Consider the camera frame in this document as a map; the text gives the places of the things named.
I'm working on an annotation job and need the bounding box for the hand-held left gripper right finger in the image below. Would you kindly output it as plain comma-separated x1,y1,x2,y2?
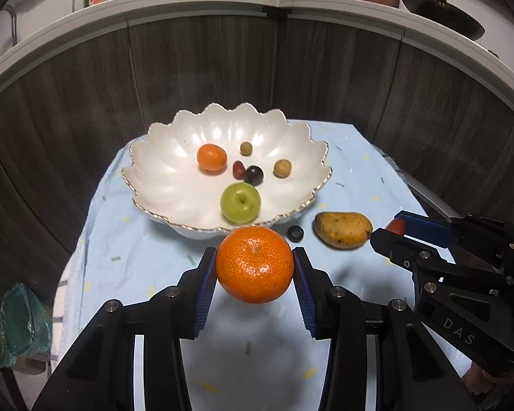
292,247,467,411

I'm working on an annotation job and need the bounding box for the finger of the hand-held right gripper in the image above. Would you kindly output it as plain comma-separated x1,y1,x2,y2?
369,228,514,288
394,210,514,263

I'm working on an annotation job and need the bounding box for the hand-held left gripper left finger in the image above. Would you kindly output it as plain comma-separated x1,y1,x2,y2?
32,247,218,411

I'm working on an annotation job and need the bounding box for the large orange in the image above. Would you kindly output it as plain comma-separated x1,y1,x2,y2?
215,225,295,304

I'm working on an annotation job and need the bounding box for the green apple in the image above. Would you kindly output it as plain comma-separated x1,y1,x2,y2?
220,182,261,224

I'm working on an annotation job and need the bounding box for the white scalloped bowl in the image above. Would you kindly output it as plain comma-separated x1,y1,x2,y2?
121,103,332,240

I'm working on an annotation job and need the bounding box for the dark purple plum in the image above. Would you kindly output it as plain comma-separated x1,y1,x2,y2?
244,165,265,186

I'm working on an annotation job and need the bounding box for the small tangerine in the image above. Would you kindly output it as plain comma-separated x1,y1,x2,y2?
196,143,228,175

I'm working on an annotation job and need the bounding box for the person's right hand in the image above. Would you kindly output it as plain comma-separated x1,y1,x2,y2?
465,362,500,396

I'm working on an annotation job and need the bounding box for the yellow mango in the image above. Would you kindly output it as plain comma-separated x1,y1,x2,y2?
314,211,374,249

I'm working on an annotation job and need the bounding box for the light blue tablecloth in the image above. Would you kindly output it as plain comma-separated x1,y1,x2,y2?
53,119,476,411

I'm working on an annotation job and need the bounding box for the black wok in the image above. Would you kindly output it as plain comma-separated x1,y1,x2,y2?
398,0,486,41

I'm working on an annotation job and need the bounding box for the white countertop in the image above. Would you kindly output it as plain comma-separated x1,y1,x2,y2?
0,0,514,114

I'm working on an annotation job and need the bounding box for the metal faucet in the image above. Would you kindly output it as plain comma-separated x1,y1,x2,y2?
4,2,20,48

